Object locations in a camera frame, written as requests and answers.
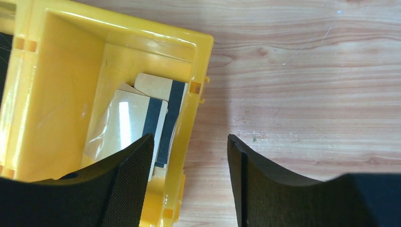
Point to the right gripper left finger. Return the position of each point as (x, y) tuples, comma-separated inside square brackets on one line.
[(108, 193)]

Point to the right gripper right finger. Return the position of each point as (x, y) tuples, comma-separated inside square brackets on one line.
[(269, 195)]

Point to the yellow plastic bin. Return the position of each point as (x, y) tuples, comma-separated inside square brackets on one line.
[(7, 27), (65, 61)]

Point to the beige striped cards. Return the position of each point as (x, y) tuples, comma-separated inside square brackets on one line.
[(150, 106)]

